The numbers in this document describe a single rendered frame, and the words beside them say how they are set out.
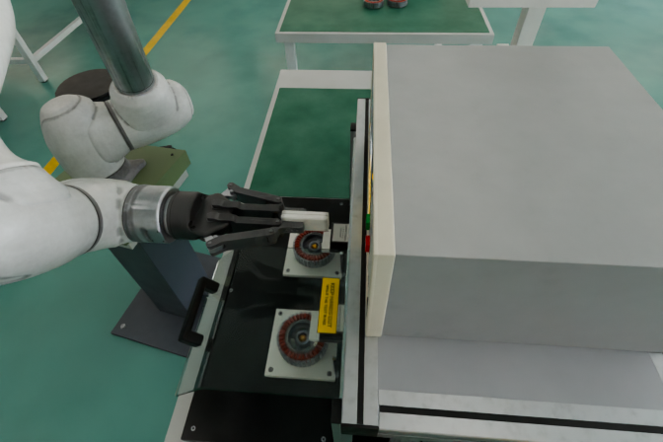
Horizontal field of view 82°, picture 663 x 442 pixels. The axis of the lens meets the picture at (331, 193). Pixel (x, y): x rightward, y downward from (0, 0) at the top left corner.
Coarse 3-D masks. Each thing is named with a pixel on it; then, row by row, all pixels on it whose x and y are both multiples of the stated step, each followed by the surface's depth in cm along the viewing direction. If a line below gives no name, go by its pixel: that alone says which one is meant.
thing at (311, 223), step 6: (282, 216) 56; (288, 216) 56; (294, 216) 56; (300, 216) 56; (306, 216) 56; (312, 216) 56; (318, 216) 56; (324, 216) 56; (306, 222) 56; (312, 222) 56; (318, 222) 56; (324, 222) 56; (306, 228) 58; (312, 228) 57; (318, 228) 57; (324, 228) 57
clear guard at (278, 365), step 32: (224, 256) 72; (256, 256) 67; (288, 256) 67; (320, 256) 67; (224, 288) 64; (256, 288) 63; (288, 288) 63; (320, 288) 63; (224, 320) 59; (256, 320) 59; (288, 320) 59; (192, 352) 61; (224, 352) 56; (256, 352) 56; (288, 352) 56; (320, 352) 56; (192, 384) 55; (224, 384) 53; (256, 384) 53; (288, 384) 53; (320, 384) 53
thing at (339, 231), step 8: (336, 224) 96; (344, 224) 96; (328, 232) 99; (336, 232) 94; (344, 232) 94; (328, 240) 97; (336, 240) 92; (344, 240) 92; (328, 248) 96; (336, 248) 94; (344, 248) 93
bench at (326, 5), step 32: (288, 0) 223; (320, 0) 221; (352, 0) 220; (384, 0) 218; (416, 0) 217; (448, 0) 216; (288, 32) 195; (320, 32) 194; (352, 32) 193; (384, 32) 192; (416, 32) 191; (448, 32) 190; (480, 32) 189; (288, 64) 211
